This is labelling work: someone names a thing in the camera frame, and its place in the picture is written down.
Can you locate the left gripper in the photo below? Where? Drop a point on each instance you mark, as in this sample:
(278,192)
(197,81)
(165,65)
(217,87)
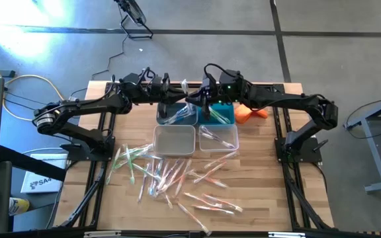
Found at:
(151,97)

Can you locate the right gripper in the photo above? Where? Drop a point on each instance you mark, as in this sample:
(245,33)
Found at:
(220,100)

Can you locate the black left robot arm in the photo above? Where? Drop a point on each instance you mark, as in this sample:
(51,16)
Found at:
(78,109)

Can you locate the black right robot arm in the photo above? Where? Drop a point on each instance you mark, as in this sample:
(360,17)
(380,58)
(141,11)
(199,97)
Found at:
(286,99)

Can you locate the teal plastic bin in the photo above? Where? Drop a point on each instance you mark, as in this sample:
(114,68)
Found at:
(203,120)

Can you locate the slate grey plastic bin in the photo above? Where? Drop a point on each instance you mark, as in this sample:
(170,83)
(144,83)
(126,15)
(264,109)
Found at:
(177,123)

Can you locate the orange cloth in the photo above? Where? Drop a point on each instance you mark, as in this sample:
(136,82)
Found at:
(243,117)

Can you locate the beige plastic bin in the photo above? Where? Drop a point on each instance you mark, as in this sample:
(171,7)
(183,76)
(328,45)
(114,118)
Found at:
(174,140)

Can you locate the clear plastic bin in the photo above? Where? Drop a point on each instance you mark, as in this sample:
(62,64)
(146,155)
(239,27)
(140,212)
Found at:
(210,145)

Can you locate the black floor fan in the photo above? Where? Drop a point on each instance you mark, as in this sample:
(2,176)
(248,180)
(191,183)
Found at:
(134,11)

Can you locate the white printed box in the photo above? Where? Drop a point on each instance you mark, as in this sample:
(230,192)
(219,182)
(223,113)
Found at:
(45,178)

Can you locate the white metal plate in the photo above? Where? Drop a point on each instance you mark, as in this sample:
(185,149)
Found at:
(102,234)
(286,234)

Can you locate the grey metal stand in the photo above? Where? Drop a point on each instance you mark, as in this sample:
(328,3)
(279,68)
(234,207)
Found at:
(374,155)

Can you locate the yellow can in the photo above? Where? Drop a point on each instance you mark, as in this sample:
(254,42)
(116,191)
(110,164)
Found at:
(18,205)

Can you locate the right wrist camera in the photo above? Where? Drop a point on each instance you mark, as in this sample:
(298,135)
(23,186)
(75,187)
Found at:
(230,82)

